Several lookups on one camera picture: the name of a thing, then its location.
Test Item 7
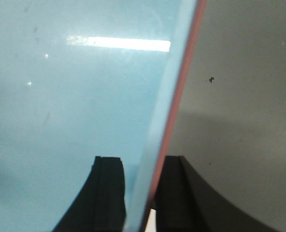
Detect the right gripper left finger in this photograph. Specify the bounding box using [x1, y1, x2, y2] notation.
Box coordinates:
[53, 156, 126, 232]

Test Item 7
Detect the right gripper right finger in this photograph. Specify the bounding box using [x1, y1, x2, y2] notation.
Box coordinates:
[155, 156, 274, 232]

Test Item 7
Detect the light blue plastic box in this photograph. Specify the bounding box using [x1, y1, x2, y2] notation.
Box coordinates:
[0, 0, 198, 232]

